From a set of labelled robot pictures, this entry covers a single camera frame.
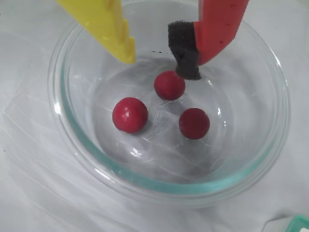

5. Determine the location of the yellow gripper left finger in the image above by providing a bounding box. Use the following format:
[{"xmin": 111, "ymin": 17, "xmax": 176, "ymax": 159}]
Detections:
[{"xmin": 56, "ymin": 0, "xmax": 137, "ymax": 65}]

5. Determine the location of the weekly pill organizer box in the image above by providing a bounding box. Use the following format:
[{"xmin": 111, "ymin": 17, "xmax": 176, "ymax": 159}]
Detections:
[{"xmin": 265, "ymin": 214, "xmax": 309, "ymax": 232}]

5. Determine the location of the red ball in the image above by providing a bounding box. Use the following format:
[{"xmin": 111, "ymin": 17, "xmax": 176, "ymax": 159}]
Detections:
[
  {"xmin": 112, "ymin": 97, "xmax": 149, "ymax": 134},
  {"xmin": 154, "ymin": 70, "xmax": 186, "ymax": 101},
  {"xmin": 178, "ymin": 107, "xmax": 211, "ymax": 140}
]

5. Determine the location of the small clear glass bowl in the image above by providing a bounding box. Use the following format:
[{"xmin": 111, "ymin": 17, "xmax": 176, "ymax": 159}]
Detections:
[{"xmin": 47, "ymin": 4, "xmax": 292, "ymax": 210}]

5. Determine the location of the white plastic table cover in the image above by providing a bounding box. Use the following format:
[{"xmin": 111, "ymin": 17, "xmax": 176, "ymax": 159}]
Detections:
[{"xmin": 0, "ymin": 0, "xmax": 309, "ymax": 232}]

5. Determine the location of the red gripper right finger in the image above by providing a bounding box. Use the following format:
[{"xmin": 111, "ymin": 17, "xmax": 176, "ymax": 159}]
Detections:
[{"xmin": 167, "ymin": 0, "xmax": 249, "ymax": 81}]

